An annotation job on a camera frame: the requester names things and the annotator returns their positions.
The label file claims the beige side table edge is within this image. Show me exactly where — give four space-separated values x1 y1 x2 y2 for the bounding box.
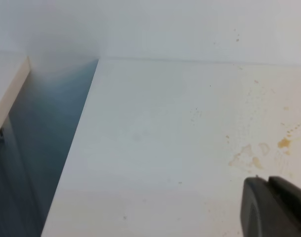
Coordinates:
0 52 31 129

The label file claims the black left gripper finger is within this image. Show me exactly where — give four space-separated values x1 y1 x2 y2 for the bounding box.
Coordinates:
240 176 301 237

